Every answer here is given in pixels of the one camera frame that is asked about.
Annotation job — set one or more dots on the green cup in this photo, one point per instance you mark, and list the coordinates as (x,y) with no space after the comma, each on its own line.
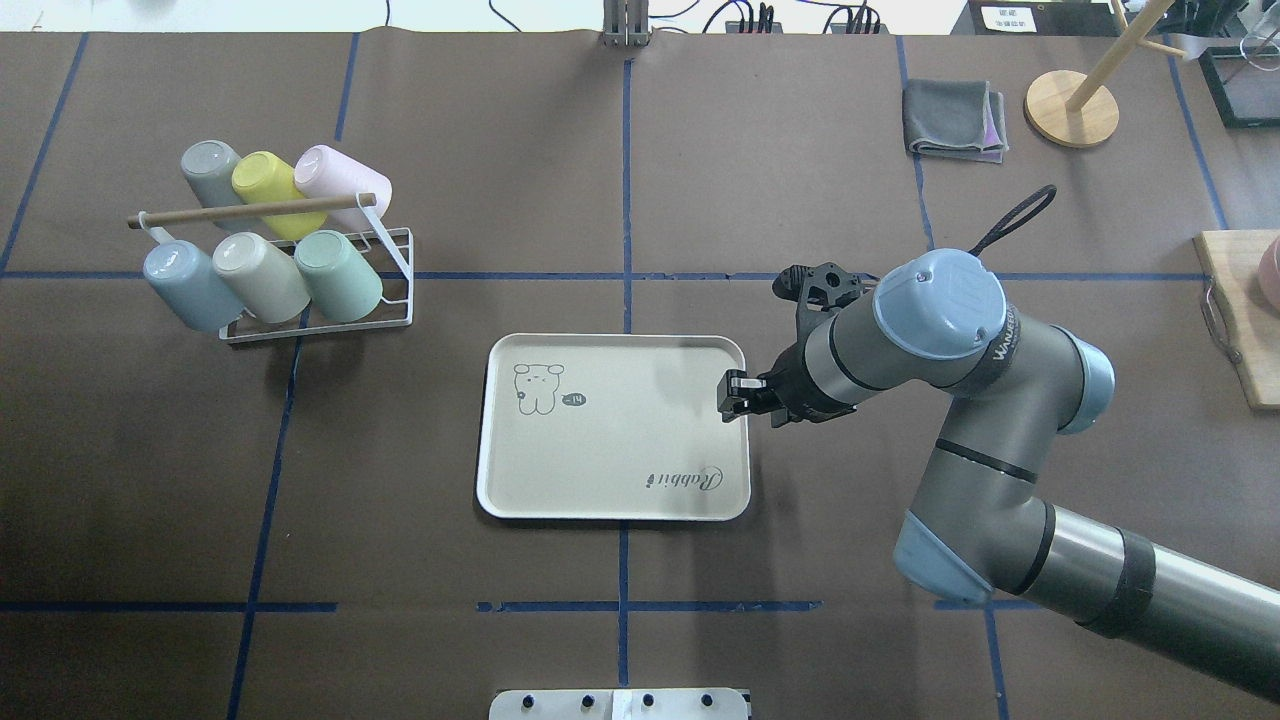
(340,280)

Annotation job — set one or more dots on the white wire cup rack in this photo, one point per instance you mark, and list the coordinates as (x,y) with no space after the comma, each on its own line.
(390,254)

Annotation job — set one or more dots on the wooden cutting board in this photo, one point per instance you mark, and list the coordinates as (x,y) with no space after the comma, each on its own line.
(1241,323)

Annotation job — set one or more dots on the pink cup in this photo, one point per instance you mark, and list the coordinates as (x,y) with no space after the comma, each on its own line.
(325,172)

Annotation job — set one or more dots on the blue cup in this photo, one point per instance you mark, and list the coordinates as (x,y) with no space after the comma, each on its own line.
(183,276)

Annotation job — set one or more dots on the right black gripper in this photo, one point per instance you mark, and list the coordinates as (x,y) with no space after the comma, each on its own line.
(792,385)

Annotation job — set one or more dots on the yellow cup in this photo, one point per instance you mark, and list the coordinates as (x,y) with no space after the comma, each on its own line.
(263,177)

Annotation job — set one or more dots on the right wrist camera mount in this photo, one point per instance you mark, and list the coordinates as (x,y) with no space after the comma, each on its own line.
(819,292)

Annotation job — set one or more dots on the wooden mug tree stand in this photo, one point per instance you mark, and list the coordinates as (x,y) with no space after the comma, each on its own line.
(1076,110)

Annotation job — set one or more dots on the grey cup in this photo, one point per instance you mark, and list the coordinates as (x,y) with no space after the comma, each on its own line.
(208,166)

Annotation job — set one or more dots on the black glass tray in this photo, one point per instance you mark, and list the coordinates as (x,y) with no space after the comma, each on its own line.
(1246,96)

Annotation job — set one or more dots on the aluminium frame post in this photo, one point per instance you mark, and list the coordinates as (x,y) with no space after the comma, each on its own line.
(626,23)

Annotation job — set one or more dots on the grey folded cloth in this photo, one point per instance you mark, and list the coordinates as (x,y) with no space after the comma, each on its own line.
(963,120)

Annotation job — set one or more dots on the beige rabbit tray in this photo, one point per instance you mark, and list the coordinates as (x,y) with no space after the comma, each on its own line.
(611,427)

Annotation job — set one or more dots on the pink bowl with ice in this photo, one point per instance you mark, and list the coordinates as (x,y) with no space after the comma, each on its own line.
(1268,275)

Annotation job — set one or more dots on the beige cup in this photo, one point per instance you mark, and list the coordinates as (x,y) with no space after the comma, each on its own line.
(265,279)

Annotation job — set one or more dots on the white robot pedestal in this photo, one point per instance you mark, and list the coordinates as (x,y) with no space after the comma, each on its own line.
(623,703)

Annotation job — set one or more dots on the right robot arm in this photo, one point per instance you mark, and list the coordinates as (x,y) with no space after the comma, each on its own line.
(975,525)

